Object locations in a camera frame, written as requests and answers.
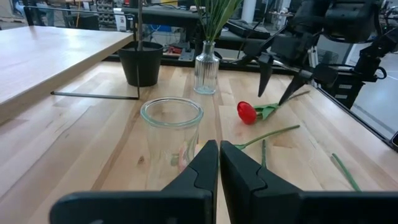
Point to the black background workbench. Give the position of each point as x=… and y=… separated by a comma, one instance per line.
x=168, y=15

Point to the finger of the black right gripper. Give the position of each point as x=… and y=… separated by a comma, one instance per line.
x=265, y=71
x=297, y=84

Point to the red tulip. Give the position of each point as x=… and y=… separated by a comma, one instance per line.
x=247, y=112

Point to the green plant black pot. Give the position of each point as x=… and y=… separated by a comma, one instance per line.
x=141, y=67

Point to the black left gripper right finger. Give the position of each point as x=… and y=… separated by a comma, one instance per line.
x=264, y=202

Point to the red hand tool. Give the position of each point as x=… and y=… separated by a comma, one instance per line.
x=174, y=50

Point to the black drawer cabinet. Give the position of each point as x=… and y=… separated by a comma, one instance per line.
x=339, y=90

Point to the white flower spray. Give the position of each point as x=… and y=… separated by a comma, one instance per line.
x=209, y=18

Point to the silver aluminium bar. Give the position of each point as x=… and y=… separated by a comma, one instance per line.
x=311, y=57

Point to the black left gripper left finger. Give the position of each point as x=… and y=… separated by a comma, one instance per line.
x=186, y=202

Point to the smooth clear glass vase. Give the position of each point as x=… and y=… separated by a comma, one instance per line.
x=155, y=124

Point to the black aluminium rig frame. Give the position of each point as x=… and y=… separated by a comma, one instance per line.
x=174, y=63

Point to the ribbed glass bottle vase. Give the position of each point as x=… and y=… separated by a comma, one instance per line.
x=206, y=74

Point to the grey metal bracket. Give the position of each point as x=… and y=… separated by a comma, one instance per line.
x=186, y=56

